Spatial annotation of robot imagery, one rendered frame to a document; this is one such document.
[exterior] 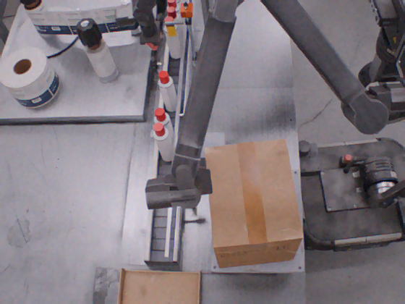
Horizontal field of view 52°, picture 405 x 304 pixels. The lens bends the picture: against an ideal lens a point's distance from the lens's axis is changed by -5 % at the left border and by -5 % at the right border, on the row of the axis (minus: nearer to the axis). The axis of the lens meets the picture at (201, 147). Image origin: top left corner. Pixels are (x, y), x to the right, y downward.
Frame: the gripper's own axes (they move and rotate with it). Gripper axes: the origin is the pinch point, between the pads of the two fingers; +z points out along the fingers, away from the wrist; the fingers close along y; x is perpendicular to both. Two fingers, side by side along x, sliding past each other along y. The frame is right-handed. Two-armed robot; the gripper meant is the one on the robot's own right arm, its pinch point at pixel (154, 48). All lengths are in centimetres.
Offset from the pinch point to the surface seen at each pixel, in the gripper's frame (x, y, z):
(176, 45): 7.0, -5.4, 5.5
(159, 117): 5.7, 34.1, -5.5
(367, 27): 119, -102, 101
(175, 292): 10, 84, 19
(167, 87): 6.6, 19.9, -1.8
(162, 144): 6.0, 40.4, 0.8
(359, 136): 100, -17, 102
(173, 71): 5.0, 0.6, 13.7
